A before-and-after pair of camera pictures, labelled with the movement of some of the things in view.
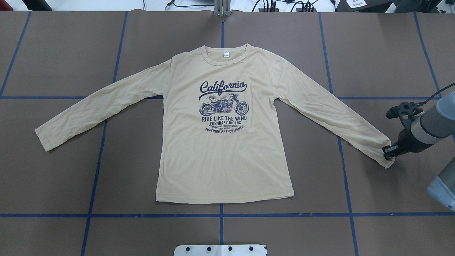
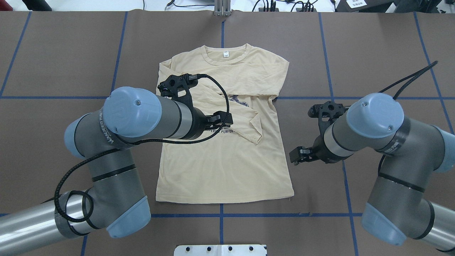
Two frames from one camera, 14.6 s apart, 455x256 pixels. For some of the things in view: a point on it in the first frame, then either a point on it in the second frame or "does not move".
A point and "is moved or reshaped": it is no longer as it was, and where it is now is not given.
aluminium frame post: x=222 y=8 does not move
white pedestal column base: x=220 y=250 does not move
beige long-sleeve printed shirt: x=224 y=134 is moved or reshaped
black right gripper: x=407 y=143 → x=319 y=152
